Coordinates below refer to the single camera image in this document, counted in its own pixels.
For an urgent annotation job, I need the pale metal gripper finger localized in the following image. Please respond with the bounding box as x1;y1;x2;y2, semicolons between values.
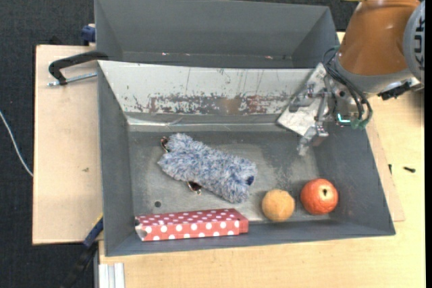
296;125;330;157
288;82;318;113

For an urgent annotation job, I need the red apple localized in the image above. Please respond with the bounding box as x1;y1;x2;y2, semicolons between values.
299;177;340;216

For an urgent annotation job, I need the yellow-orange ball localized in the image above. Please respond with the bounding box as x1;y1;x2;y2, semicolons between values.
261;188;296;223

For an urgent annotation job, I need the blue and white fluffy cloth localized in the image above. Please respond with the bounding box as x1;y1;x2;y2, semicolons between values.
157;132;259;204

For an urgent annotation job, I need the grey metal bin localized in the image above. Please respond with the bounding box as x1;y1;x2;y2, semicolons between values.
93;0;396;257

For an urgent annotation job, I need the red white-dotted box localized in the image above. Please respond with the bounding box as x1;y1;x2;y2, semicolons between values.
134;208;250;243

